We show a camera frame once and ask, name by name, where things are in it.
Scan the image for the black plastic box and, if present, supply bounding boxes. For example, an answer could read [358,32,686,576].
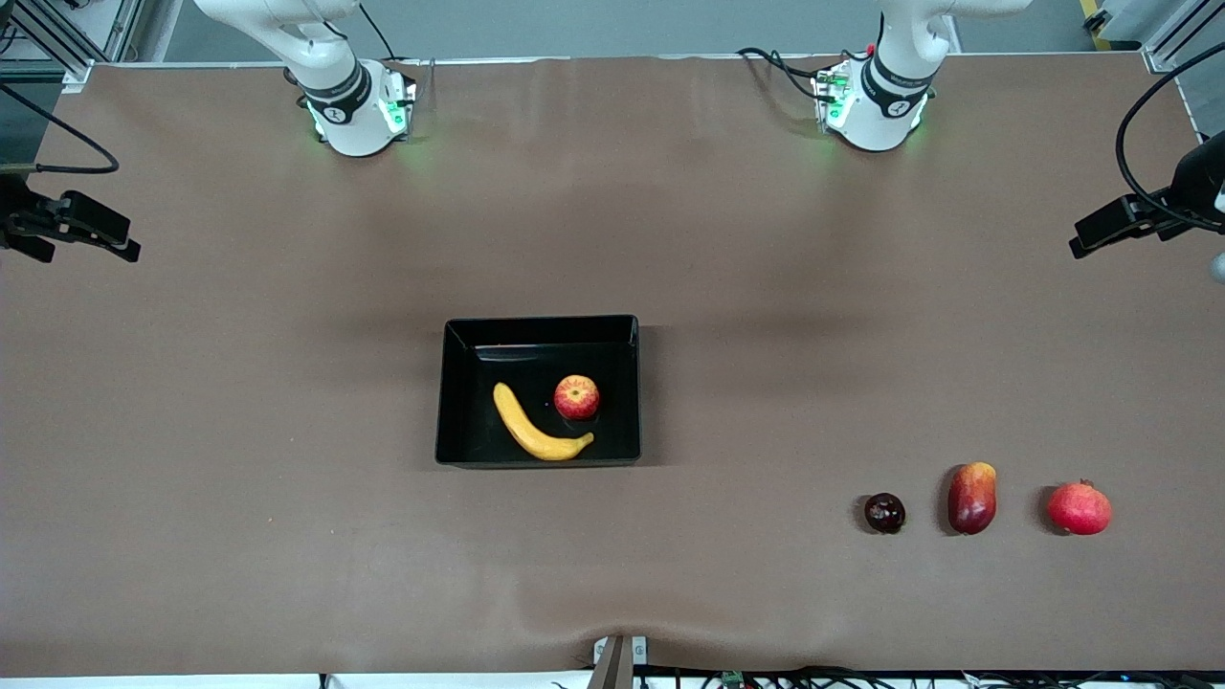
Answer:
[434,314,643,470]

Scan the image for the yellow banana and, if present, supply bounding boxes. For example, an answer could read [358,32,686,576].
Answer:
[492,382,595,463]

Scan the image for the red yellow apple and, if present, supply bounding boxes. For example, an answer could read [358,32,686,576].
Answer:
[553,373,602,422]

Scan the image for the brown table mat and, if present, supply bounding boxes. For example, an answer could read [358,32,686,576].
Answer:
[0,53,1225,676]

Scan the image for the red pomegranate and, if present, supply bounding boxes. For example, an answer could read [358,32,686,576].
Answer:
[1046,478,1114,537]

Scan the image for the red orange mango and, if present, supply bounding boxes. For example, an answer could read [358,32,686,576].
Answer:
[947,461,998,536]

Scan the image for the dark purple plum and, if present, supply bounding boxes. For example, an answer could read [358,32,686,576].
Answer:
[863,492,907,535]

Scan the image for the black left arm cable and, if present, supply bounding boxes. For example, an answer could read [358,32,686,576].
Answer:
[1115,43,1225,233]

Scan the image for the silver aluminium frame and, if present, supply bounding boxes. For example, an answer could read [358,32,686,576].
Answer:
[0,0,146,89]
[1086,0,1225,73]

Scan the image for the thin black base cable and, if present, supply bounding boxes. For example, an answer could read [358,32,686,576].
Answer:
[359,0,403,63]

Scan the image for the black base cables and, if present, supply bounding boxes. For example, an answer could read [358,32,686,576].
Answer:
[735,43,843,104]

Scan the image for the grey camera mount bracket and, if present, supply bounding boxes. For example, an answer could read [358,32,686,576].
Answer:
[586,633,650,689]

